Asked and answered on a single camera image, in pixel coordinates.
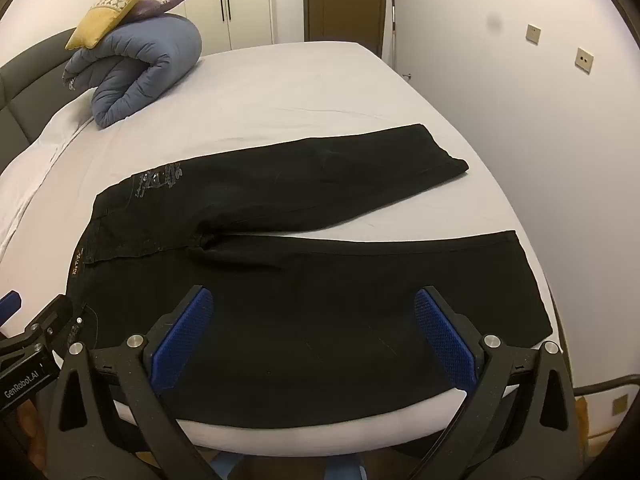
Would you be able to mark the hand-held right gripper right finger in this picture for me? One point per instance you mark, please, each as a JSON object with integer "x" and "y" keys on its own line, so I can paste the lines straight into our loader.
{"x": 440, "y": 335}

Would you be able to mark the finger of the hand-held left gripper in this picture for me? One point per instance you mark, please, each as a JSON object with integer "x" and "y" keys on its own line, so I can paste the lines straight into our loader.
{"x": 52, "y": 322}
{"x": 9, "y": 310}

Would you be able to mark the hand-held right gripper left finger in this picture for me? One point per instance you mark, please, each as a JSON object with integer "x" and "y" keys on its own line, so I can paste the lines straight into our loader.
{"x": 185, "y": 330}

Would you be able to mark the black pants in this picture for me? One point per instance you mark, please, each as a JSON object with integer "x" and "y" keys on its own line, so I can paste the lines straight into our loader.
{"x": 300, "y": 185}

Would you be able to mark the white folded sheet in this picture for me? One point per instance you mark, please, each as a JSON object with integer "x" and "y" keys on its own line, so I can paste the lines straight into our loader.
{"x": 40, "y": 160}

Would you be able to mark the grey padded headboard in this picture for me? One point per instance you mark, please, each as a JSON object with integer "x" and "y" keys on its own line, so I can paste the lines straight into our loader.
{"x": 25, "y": 95}

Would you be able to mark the rolled blue duvet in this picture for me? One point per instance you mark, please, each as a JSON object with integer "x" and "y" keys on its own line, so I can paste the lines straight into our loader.
{"x": 140, "y": 60}

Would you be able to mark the thin leaning pole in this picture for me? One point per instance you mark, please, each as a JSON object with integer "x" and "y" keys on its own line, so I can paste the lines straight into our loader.
{"x": 394, "y": 30}

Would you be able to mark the yellow cushion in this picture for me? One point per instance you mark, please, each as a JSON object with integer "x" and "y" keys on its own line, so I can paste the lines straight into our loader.
{"x": 105, "y": 15}

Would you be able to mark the purple cushion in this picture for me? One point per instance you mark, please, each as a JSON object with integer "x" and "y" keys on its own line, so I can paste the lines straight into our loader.
{"x": 162, "y": 5}

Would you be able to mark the white wardrobe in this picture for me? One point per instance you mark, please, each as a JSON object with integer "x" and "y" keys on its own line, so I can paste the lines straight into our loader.
{"x": 240, "y": 0}

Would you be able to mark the brown door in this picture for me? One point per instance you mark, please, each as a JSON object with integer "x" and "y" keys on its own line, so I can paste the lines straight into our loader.
{"x": 345, "y": 5}

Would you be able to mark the gold wall socket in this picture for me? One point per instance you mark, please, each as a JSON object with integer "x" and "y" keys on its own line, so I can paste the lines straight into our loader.
{"x": 620, "y": 404}

